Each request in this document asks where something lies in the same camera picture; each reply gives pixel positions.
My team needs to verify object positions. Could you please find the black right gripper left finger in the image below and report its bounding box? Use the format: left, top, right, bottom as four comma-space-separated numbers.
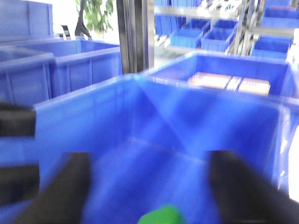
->
14, 152, 92, 224

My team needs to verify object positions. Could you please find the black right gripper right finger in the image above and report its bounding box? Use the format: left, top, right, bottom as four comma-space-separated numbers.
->
209, 150, 299, 224

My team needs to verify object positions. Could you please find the green block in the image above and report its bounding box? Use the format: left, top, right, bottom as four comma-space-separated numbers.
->
137, 205, 185, 224

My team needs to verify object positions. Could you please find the large blue bin front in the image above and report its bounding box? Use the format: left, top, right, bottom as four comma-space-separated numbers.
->
28, 76, 290, 224

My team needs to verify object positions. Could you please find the blue bin with cardboard boxes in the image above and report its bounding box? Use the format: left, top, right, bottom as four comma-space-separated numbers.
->
141, 52, 299, 98

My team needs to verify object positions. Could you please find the blue bin far left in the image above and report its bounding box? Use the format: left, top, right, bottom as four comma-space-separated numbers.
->
0, 46, 55, 106

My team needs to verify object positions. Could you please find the blue bin left rear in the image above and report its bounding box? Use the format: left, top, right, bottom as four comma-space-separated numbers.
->
18, 40, 122, 98

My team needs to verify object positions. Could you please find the blue bin on right shelf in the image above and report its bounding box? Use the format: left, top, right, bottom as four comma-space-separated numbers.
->
251, 35, 293, 60

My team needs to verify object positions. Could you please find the blue bin on shelf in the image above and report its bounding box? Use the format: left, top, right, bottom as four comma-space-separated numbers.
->
201, 20, 238, 52
170, 18, 211, 49
251, 35, 293, 60

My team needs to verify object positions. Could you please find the green potted plant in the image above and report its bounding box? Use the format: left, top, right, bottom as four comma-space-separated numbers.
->
74, 0, 114, 38

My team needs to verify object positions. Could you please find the grey metal column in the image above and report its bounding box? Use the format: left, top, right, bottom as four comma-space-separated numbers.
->
116, 0, 155, 74

